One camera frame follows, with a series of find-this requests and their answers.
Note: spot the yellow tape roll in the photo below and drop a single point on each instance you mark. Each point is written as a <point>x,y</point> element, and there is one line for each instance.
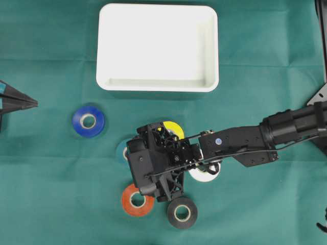
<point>170,130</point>

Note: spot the teal green tape roll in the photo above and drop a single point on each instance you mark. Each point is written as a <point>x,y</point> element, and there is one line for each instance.
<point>121,152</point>

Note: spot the black tape roll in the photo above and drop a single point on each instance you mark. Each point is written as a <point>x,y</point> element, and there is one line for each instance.
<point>182,213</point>

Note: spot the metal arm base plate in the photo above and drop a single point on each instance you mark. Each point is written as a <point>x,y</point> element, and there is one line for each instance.
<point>319,96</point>

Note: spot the blue tape roll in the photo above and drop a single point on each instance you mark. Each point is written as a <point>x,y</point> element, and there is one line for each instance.
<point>88,121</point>

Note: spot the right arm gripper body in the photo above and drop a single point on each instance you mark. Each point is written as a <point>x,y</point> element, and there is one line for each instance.
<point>181,156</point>

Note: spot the white tape roll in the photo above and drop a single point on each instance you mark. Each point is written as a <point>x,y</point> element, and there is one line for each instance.
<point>204,176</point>

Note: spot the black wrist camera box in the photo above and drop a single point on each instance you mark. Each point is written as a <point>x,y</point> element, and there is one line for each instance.
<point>143,162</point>

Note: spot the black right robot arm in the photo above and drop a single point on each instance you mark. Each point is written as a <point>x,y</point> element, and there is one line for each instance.
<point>255,145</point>

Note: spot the white plastic tray case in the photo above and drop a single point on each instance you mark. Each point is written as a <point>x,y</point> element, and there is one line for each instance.
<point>164,48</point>

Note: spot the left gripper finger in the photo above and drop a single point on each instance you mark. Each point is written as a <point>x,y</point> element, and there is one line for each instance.
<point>8,91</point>
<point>8,107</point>

